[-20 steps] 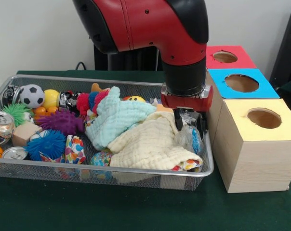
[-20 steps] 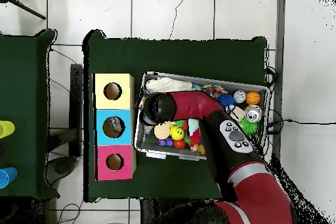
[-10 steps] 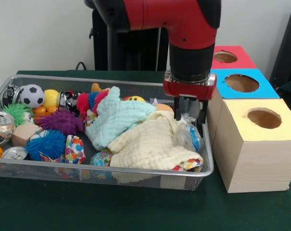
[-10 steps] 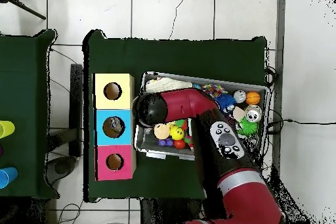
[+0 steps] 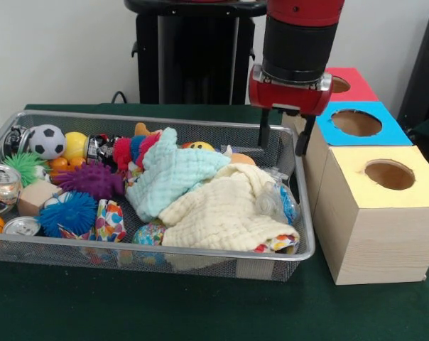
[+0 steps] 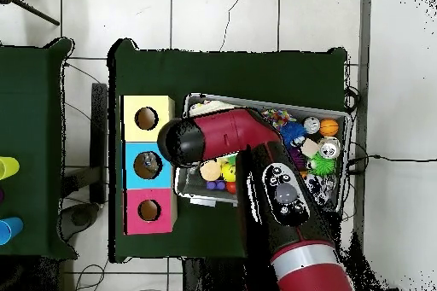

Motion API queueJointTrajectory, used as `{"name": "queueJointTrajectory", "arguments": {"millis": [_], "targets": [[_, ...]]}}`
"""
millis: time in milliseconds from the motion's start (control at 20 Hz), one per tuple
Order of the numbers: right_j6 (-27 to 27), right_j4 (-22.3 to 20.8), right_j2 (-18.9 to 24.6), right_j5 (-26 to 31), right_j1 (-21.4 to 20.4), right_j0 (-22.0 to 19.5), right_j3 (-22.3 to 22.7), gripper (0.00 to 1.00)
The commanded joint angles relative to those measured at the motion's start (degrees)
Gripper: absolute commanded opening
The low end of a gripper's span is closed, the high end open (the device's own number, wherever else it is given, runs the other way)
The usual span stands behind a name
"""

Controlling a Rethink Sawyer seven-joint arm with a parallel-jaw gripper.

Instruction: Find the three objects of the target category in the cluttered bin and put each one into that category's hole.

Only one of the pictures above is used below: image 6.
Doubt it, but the crushed clear plastic bottle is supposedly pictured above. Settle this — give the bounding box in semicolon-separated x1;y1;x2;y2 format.
142;152;161;174

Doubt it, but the green spiky toy with eyes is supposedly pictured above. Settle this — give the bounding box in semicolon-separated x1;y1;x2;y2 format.
306;152;338;178

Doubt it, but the wooden box with three holes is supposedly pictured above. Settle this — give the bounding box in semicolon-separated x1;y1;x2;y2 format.
120;95;178;236

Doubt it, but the orange round foam ball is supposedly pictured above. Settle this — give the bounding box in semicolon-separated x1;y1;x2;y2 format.
199;160;223;183

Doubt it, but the yellow smiley ball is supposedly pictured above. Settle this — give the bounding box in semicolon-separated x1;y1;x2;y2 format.
220;163;237;183

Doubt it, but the cream yellow waffle cloth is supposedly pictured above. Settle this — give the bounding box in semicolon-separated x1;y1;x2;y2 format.
188;99;238;117

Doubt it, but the colourful dotted cloth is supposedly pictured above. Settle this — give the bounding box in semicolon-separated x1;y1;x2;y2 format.
261;108;297;131

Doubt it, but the dark green table cloth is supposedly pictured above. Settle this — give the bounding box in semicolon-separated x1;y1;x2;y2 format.
107;38;348;265

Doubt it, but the blue spiky toy with eyes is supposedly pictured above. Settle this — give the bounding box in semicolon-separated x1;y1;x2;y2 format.
280;120;308;148

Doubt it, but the small wooden cube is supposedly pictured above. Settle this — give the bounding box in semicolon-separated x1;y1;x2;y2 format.
300;137;321;160

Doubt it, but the orange toy basketball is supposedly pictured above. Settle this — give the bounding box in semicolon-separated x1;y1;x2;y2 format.
319;118;340;137

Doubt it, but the green cloth side table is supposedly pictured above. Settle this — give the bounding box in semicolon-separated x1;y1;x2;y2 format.
0;38;78;259

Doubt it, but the yellow plastic cup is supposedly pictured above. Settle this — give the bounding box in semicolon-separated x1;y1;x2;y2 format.
0;155;20;181

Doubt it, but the blue plastic cup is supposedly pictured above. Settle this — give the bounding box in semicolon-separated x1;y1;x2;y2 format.
0;216;25;247

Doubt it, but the black tripod leg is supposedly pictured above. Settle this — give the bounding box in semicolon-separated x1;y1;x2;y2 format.
0;0;61;27

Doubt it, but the silver wire mesh bin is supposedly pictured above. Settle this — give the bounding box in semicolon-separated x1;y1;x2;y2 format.
174;91;353;213

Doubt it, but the coiled black cable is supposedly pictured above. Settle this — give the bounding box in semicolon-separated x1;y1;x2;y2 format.
342;85;362;114

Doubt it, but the black cable with plug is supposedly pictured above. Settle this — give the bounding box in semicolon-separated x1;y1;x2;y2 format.
346;148;437;176

